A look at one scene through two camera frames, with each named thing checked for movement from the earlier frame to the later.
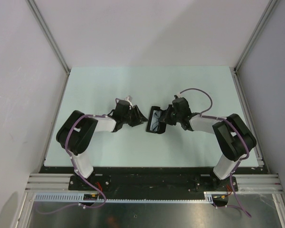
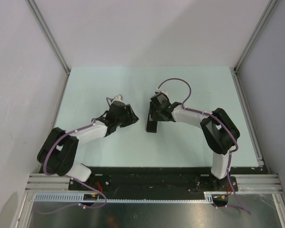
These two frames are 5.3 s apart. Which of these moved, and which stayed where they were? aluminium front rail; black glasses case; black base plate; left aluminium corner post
Moved: black glasses case
Stayed: aluminium front rail; black base plate; left aluminium corner post
